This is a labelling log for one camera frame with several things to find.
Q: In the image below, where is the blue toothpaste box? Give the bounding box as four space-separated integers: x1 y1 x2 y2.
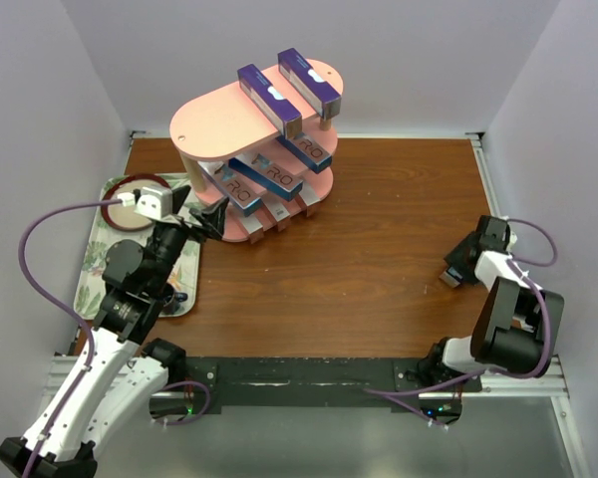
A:
199 161 262 216
275 132 332 173
228 152 303 201

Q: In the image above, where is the purple toothpaste box edge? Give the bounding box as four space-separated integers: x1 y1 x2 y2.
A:
440 267 462 289

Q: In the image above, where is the purple toothpaste box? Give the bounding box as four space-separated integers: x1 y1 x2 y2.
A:
277 48 342 120
237 64 303 139

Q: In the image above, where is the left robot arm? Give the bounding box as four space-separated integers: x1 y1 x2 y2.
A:
0 186 228 477

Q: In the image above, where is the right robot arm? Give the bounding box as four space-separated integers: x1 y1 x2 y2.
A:
415 215 564 388

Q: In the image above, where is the pink three-tier shelf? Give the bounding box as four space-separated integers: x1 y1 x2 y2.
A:
169 82 334 243

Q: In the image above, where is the floral serving tray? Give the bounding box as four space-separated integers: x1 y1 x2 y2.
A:
74 173 200 320

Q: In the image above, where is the dark red rimmed plate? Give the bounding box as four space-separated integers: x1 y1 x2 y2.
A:
101 173 169 232

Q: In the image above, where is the dark mug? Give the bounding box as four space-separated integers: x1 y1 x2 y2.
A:
172 291 188 303

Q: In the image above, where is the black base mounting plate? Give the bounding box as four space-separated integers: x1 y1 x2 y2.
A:
149 357 481 421

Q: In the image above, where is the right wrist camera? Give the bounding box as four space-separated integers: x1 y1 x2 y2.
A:
501 216 517 251

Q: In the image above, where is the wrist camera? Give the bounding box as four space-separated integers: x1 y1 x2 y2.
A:
116 185 173 221
501 216 517 251

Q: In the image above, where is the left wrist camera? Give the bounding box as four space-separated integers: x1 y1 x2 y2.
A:
116 185 173 221

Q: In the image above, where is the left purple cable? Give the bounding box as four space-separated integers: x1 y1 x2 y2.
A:
17 196 131 478

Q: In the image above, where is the aluminium frame rail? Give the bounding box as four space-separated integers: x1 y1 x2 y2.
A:
482 128 587 395

